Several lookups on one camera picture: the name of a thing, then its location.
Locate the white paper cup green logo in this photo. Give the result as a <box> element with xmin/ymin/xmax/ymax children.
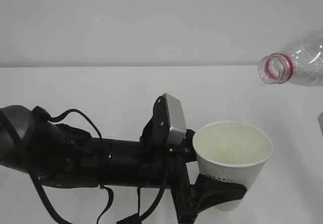
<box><xmin>192</xmin><ymin>121</ymin><xmax>274</xmax><ymax>205</ymax></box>

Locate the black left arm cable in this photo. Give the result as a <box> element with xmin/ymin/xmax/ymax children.
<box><xmin>0</xmin><ymin>107</ymin><xmax>172</xmax><ymax>224</ymax></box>

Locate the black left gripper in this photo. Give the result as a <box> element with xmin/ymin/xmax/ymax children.
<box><xmin>140</xmin><ymin>129</ymin><xmax>247</xmax><ymax>223</ymax></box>

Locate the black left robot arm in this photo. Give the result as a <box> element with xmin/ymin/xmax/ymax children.
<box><xmin>1</xmin><ymin>102</ymin><xmax>247</xmax><ymax>223</ymax></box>

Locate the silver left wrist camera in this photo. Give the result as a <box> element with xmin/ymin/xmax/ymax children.
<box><xmin>152</xmin><ymin>93</ymin><xmax>187</xmax><ymax>145</ymax></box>

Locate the clear water bottle red label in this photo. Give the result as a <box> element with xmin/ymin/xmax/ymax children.
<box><xmin>257</xmin><ymin>29</ymin><xmax>322</xmax><ymax>87</ymax></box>

